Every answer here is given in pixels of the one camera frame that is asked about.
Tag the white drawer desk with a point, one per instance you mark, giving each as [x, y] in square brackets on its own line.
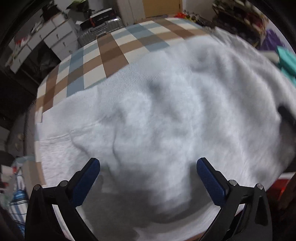
[59, 34]

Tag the light grey hoodie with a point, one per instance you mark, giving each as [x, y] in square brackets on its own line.
[211, 96]

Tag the purple bag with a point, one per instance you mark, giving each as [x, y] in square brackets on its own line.
[271, 42]

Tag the black red box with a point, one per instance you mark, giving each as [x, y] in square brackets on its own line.
[98, 18]

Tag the teal folded sweatshirt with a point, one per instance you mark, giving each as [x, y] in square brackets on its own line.
[287, 63]

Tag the checkered bed sheet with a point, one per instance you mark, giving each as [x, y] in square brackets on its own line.
[104, 57]

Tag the orange plastic bag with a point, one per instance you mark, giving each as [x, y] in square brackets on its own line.
[182, 15]

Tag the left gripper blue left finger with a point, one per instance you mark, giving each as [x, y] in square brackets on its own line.
[77, 188]

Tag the silver lying suitcase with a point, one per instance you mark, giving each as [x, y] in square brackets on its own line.
[91, 34]

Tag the blue plaid bag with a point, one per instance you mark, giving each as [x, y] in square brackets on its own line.
[18, 203]

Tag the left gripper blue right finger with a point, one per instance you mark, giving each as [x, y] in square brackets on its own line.
[217, 186]

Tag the white upright suitcase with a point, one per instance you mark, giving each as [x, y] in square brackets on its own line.
[131, 11]

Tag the shoe rack with shoes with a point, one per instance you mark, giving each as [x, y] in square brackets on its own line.
[241, 18]

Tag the wooden door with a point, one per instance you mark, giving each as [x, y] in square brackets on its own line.
[161, 7]

